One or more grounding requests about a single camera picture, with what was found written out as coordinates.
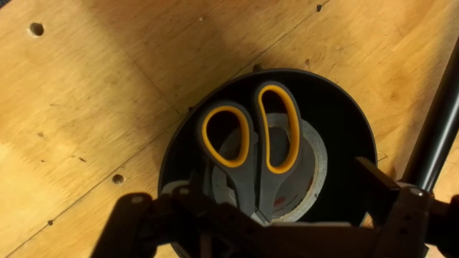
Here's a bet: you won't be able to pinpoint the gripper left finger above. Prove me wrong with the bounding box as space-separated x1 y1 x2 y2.
90 167 274 258

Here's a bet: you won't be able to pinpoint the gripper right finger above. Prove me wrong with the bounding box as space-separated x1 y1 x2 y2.
354 156 459 258

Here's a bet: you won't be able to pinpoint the grey masking tape roll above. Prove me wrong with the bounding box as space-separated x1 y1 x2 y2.
211 113 328 223

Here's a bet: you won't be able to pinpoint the black bowl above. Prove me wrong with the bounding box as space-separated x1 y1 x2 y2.
158 68 378 258

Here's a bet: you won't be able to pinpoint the grey and orange scissors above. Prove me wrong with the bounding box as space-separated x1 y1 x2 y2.
195 81 304 225

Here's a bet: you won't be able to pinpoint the black metal pole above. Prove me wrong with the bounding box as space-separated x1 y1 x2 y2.
401 38 459 192

